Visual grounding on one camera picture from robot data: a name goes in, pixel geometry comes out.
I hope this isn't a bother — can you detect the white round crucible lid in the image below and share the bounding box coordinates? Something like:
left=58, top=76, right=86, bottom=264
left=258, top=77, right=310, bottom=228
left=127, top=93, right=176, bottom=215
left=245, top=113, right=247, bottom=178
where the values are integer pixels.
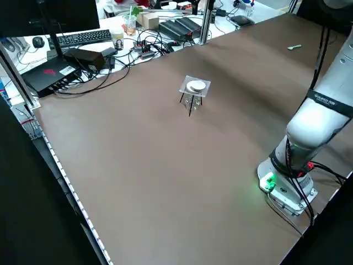
left=185, top=80, right=208, bottom=93

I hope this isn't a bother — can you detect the small clear glass vessel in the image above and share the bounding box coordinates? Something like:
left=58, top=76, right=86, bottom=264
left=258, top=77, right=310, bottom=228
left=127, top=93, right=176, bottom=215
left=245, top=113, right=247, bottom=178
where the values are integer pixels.
left=183, top=93, right=202, bottom=111

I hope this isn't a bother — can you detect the clear acrylic stand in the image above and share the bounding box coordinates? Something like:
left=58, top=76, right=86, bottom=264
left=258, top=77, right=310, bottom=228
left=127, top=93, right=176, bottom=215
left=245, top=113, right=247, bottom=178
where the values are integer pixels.
left=178, top=74, right=212, bottom=117

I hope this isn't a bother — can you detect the black usb hub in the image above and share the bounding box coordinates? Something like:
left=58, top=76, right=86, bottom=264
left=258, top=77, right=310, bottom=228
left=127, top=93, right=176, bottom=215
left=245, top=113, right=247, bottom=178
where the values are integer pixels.
left=133, top=40, right=156, bottom=60

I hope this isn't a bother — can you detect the black finned metal box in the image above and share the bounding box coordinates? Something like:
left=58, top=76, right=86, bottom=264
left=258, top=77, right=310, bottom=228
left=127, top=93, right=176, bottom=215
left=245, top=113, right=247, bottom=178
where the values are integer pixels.
left=176, top=17, right=202, bottom=38
left=159, top=19, right=184, bottom=41

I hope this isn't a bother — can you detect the printed paper cup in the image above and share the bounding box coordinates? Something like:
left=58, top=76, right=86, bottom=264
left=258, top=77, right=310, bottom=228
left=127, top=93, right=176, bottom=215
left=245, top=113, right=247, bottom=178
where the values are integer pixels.
left=110, top=27, right=124, bottom=51

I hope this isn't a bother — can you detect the clear plastic cup with straw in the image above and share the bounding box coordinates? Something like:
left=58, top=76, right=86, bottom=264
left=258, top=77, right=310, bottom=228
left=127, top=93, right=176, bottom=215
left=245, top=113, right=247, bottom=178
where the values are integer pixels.
left=122, top=5, right=138, bottom=37

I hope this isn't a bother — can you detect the brown cardboard box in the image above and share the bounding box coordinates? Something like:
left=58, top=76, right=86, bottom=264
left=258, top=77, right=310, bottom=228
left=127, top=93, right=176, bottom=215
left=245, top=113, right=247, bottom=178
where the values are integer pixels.
left=136, top=10, right=161, bottom=29

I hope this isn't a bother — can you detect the black power brick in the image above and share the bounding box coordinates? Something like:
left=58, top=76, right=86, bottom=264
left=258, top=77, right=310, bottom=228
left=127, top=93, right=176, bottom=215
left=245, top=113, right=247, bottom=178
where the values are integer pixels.
left=65, top=48, right=106, bottom=72

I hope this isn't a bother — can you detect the flat black desk device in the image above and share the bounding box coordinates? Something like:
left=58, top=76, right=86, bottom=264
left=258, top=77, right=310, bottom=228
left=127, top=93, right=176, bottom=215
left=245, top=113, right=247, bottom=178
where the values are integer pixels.
left=230, top=15, right=256, bottom=28

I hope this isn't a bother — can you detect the black keyboard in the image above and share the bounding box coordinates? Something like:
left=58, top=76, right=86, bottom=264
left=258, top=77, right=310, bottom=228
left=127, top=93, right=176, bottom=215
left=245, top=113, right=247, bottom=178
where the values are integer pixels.
left=47, top=29, right=111, bottom=51

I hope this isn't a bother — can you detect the black computer red logo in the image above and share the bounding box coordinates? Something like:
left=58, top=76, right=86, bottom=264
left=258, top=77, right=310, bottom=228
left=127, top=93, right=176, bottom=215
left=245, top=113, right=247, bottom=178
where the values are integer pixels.
left=21, top=56, right=83, bottom=98

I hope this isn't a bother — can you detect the black monitor stand pole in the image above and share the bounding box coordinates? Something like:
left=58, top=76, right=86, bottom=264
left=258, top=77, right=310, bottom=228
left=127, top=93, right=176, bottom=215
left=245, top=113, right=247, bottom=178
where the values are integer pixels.
left=49, top=29, right=67, bottom=59

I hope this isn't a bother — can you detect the black computer monitor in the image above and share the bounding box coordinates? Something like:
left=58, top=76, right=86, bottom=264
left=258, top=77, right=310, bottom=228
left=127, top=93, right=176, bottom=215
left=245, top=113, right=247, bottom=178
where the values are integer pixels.
left=0, top=0, right=100, bottom=39

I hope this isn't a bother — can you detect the black desk cable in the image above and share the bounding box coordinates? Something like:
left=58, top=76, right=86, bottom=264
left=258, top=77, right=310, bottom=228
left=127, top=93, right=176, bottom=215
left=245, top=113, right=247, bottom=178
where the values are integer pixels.
left=54, top=62, right=132, bottom=96

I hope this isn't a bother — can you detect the aluminium frame post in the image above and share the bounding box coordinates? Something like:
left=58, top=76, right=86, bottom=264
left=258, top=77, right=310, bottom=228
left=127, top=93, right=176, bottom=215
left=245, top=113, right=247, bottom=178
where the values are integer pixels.
left=0, top=40, right=41, bottom=110
left=199, top=0, right=216, bottom=45

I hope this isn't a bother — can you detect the black base cable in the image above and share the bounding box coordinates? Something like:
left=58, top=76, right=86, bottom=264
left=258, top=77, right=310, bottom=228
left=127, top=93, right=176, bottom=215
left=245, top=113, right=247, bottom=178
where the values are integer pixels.
left=266, top=137, right=347, bottom=238

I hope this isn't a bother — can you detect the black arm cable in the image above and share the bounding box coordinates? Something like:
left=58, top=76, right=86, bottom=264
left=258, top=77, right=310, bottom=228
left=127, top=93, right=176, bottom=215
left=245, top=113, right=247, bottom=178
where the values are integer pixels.
left=310, top=24, right=333, bottom=92

